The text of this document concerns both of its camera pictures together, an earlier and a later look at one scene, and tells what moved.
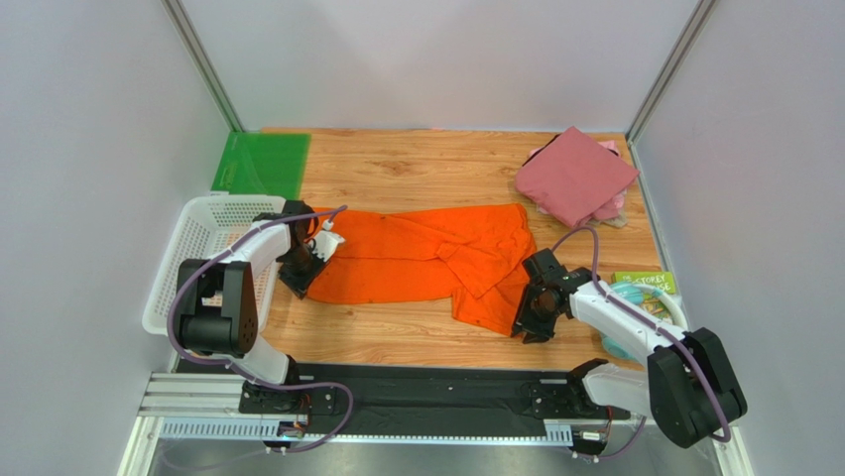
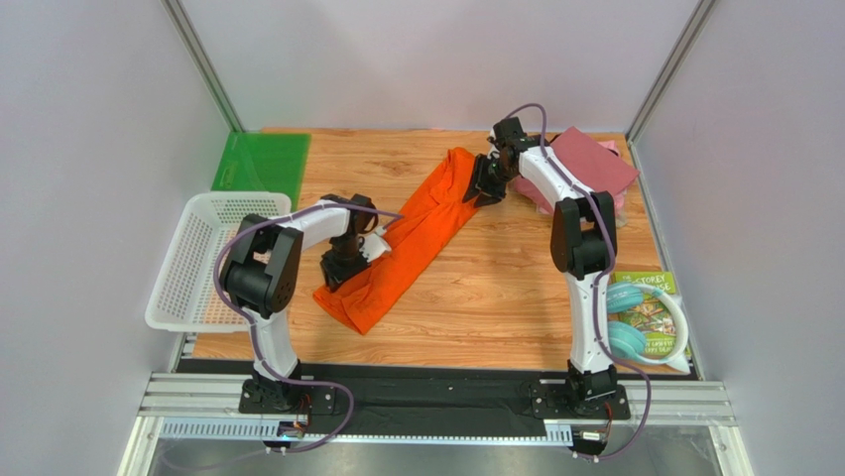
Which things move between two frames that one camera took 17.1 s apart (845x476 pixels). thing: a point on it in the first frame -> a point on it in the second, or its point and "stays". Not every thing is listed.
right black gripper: x=530 y=315 -> x=486 y=178
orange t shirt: x=474 y=254 -> x=418 y=241
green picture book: x=654 y=302 stays
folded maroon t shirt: x=575 y=178 stays
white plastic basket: x=203 y=226 stays
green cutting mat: x=263 y=164 stays
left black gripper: x=301 y=284 -> x=335 y=274
